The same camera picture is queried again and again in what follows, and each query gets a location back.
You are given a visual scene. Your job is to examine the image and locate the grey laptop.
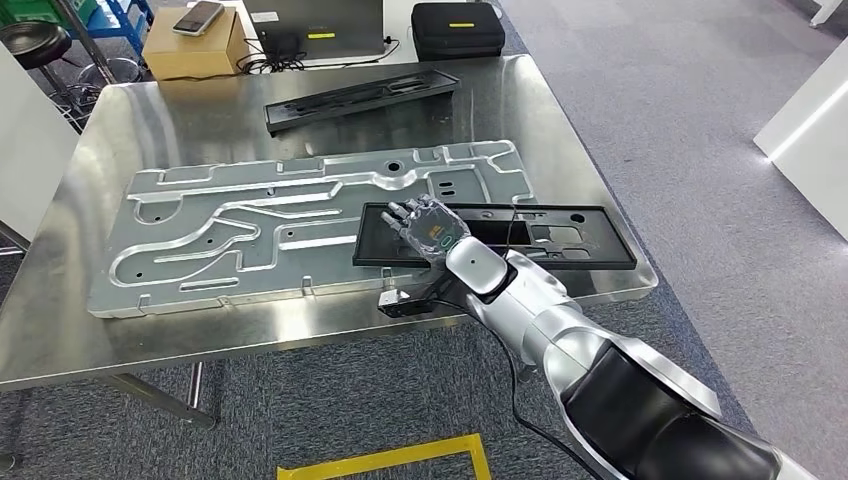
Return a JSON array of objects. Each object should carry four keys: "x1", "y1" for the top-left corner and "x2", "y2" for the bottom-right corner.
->
[{"x1": 241, "y1": 0, "x2": 387, "y2": 62}]

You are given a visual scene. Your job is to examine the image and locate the green crate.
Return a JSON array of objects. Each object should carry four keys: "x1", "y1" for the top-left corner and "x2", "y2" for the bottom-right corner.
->
[{"x1": 0, "y1": 0, "x2": 101, "y2": 31}]

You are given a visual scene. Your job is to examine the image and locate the white display counter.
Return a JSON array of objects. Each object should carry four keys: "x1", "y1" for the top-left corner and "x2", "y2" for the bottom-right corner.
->
[{"x1": 753, "y1": 56, "x2": 848, "y2": 243}]

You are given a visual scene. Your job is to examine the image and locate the white table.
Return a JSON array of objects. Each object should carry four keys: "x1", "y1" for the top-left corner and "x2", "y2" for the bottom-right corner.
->
[{"x1": 231, "y1": 0, "x2": 511, "y2": 71}]

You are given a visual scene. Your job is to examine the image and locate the black camera cable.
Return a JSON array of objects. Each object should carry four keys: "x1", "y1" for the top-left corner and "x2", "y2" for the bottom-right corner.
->
[{"x1": 423, "y1": 298, "x2": 604, "y2": 480}]

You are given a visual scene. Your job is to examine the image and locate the smartphone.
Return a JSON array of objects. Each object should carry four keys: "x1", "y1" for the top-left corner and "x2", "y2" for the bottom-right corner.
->
[{"x1": 172, "y1": 0, "x2": 227, "y2": 38}]

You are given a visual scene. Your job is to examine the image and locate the cardboard box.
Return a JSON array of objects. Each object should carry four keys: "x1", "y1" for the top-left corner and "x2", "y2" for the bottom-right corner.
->
[{"x1": 141, "y1": 6, "x2": 252, "y2": 82}]

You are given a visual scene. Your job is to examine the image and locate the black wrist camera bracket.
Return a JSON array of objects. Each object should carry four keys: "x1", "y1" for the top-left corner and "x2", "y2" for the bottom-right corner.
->
[{"x1": 380, "y1": 274, "x2": 465, "y2": 321}]

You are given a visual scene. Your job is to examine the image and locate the stainless steel workbench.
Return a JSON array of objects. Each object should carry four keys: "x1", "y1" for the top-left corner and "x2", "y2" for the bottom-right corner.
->
[{"x1": 0, "y1": 54, "x2": 660, "y2": 429}]

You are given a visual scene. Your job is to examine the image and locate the white panel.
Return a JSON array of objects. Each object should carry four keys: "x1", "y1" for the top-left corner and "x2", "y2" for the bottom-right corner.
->
[{"x1": 0, "y1": 40, "x2": 81, "y2": 243}]

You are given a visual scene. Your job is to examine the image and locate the thin black wire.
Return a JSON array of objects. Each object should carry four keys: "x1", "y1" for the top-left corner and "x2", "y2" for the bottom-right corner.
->
[{"x1": 501, "y1": 203, "x2": 519, "y2": 261}]

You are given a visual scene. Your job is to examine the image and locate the stamped aluminium panel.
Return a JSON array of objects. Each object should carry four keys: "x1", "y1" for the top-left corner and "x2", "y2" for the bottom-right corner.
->
[{"x1": 86, "y1": 139, "x2": 538, "y2": 321}]

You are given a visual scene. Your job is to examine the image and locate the black plastic plate frame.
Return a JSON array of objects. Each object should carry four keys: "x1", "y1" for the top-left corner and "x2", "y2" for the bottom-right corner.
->
[
  {"x1": 263, "y1": 69, "x2": 462, "y2": 137},
  {"x1": 352, "y1": 201, "x2": 639, "y2": 272}
]

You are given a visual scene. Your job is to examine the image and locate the black round stool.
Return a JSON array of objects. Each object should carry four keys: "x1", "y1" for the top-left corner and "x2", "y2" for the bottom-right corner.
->
[{"x1": 0, "y1": 19, "x2": 144, "y2": 134}]

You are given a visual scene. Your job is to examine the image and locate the black power cable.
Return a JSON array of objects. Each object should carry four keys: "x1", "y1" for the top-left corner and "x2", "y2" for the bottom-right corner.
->
[{"x1": 235, "y1": 36, "x2": 402, "y2": 75}]

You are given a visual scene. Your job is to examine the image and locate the black power adapter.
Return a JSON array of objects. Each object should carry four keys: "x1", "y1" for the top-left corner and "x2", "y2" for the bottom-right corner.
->
[{"x1": 264, "y1": 31, "x2": 303, "y2": 64}]

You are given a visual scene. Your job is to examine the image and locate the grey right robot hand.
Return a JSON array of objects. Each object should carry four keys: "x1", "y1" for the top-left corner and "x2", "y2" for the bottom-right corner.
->
[{"x1": 379, "y1": 193, "x2": 473, "y2": 270}]

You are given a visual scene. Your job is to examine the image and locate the blue metal cart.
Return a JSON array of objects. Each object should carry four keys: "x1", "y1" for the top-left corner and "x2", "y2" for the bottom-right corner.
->
[{"x1": 82, "y1": 0, "x2": 155, "y2": 61}]

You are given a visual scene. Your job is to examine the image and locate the black zip case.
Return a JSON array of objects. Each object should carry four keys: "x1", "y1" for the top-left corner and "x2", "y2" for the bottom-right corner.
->
[{"x1": 410, "y1": 1, "x2": 507, "y2": 62}]

